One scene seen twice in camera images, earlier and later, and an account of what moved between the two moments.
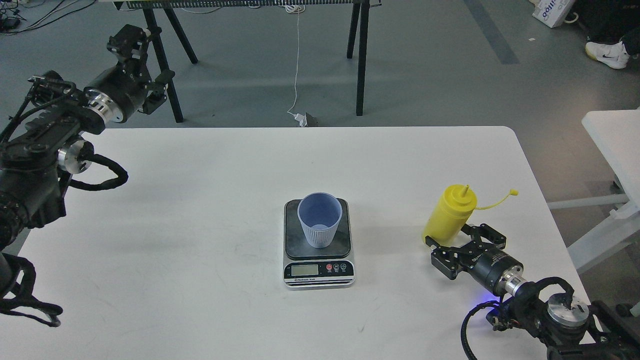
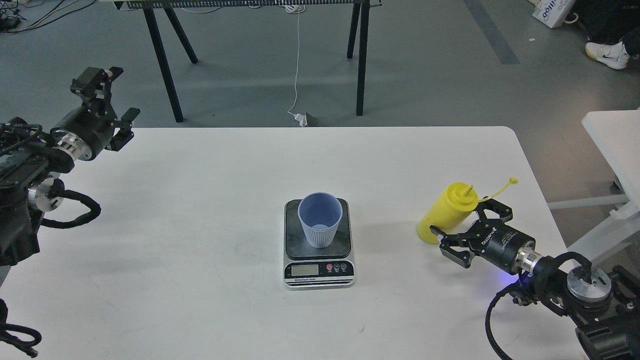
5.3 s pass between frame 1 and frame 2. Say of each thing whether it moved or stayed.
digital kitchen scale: stayed
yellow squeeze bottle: moved
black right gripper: moved
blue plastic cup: stayed
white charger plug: stayed
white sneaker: stayed
